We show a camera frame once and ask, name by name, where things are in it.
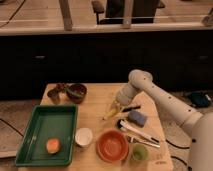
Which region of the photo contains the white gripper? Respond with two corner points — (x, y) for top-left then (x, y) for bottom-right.
(110, 83), (140, 113)

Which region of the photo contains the yellow banana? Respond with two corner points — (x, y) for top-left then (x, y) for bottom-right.
(103, 107), (120, 120)

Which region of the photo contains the orange bowl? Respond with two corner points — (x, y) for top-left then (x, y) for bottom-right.
(96, 130), (129, 163)

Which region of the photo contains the blue sponge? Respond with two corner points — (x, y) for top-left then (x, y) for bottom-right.
(128, 110), (147, 127)

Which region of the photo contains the white cup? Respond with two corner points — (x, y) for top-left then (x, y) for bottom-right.
(75, 128), (93, 147)

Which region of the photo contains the wooden post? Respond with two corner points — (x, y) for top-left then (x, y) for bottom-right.
(59, 0), (73, 31)
(122, 0), (134, 29)

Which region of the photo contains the black cable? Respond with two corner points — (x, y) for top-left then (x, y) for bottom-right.
(165, 138), (191, 168)

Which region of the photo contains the wooden post left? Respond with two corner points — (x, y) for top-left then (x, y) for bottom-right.
(59, 0), (73, 31)

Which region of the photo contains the green cup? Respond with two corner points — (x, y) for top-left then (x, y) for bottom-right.
(131, 144), (148, 162)

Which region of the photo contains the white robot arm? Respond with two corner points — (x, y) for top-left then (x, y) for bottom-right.
(115, 69), (213, 171)

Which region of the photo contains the black office chair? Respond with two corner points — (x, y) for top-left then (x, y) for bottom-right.
(91, 0), (165, 25)

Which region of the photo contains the green plastic tray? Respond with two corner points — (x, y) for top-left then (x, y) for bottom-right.
(15, 105), (78, 167)

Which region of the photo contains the orange fruit piece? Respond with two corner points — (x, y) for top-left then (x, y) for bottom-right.
(46, 138), (61, 154)

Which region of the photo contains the dark brown bowl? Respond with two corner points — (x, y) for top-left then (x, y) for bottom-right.
(66, 83), (87, 104)

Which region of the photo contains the wooden post right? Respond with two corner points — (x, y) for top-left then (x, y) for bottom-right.
(122, 0), (134, 29)

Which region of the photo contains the dark small cup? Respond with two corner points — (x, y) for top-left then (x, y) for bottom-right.
(47, 89), (60, 105)

